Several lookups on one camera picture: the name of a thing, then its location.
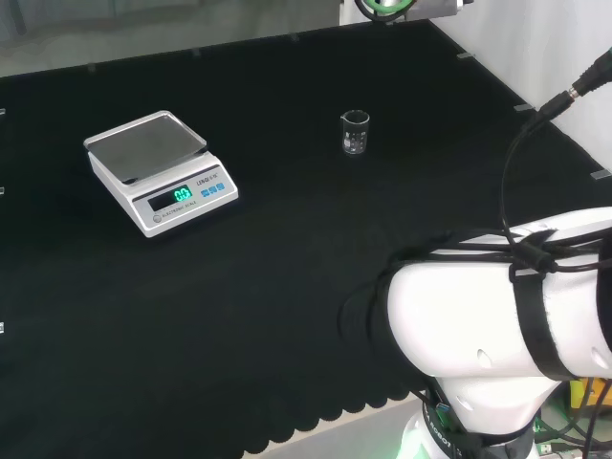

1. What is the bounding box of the small clear glass beaker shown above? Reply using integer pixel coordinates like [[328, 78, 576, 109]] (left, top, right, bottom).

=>
[[340, 109, 372, 157]]

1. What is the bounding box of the black bench cloth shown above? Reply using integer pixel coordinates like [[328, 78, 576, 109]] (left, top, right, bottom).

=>
[[0, 20, 612, 459]]

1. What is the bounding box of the white electronic balance steel pan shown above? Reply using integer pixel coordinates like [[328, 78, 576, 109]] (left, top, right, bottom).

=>
[[82, 110, 240, 240]]

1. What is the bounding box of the yellow stop button box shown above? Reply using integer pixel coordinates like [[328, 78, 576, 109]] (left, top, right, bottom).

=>
[[567, 377, 612, 418]]

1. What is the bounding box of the green cable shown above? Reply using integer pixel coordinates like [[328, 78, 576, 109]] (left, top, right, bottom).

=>
[[355, 0, 413, 23]]

